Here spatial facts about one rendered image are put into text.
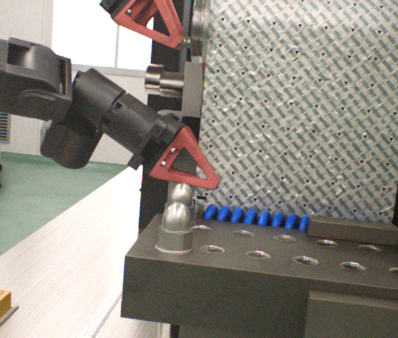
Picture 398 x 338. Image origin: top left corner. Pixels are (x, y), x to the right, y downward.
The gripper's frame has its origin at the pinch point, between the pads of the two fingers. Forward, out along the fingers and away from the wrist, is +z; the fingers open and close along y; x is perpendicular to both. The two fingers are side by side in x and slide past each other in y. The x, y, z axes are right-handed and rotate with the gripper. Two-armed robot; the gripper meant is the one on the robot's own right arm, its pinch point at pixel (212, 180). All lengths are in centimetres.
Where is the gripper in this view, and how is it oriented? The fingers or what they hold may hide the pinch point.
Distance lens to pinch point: 71.5
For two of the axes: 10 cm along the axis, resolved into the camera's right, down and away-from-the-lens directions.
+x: 5.7, -8.0, -2.0
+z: 8.2, 5.8, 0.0
